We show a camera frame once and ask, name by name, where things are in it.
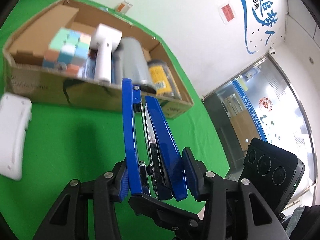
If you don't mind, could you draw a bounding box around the green tablecloth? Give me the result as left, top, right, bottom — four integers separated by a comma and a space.
0, 0, 230, 240

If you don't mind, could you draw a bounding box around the silver metal tin can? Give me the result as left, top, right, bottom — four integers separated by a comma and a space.
114, 37, 157, 94

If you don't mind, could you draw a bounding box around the dark cloth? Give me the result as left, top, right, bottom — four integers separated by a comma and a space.
282, 205, 320, 240

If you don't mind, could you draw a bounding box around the blue wall decal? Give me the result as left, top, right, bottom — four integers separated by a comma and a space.
224, 0, 278, 55

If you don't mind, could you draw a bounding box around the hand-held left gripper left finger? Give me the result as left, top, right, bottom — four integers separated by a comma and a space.
32, 159, 130, 240

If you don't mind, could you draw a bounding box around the white handheld fan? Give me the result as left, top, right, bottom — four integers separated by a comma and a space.
89, 24, 123, 83

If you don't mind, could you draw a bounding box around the brown cardboard box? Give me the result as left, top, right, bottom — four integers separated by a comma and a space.
2, 0, 195, 119

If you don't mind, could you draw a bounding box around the blue stapler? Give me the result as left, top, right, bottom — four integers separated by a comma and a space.
121, 78, 188, 215

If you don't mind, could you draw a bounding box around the small glass jar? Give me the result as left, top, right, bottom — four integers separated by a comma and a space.
115, 1, 133, 12

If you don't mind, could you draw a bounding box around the red wall sign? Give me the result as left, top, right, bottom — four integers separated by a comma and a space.
218, 2, 238, 25

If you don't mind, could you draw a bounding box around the pastel puzzle cube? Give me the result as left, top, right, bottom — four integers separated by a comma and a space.
42, 27, 92, 78

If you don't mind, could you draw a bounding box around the colourful printed puzzle box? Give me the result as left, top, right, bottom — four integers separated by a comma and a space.
81, 50, 120, 84

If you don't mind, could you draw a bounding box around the yellow label jar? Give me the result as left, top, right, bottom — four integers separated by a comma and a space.
147, 59, 182, 99

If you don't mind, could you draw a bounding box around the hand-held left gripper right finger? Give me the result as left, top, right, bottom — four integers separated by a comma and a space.
182, 147, 290, 240

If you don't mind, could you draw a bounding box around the glass door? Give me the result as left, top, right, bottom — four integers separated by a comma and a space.
202, 55, 320, 195

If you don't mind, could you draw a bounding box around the white plastic case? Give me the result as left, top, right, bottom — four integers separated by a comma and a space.
0, 92, 32, 181

